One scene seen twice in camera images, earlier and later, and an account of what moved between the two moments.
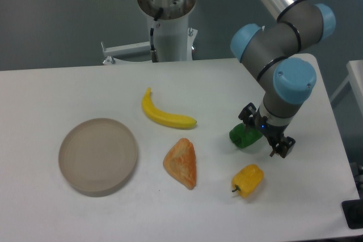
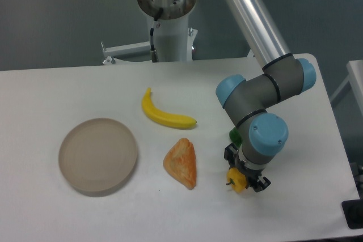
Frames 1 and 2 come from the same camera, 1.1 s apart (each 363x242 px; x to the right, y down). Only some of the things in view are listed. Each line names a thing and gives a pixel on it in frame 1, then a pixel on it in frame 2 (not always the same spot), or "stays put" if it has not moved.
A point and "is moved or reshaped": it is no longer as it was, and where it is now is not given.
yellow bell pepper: (247, 179) is moved or reshaped
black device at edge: (353, 211) stays put
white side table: (355, 71) stays put
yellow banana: (171, 119) stays put
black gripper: (273, 133) → (252, 175)
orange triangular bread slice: (180, 162) stays put
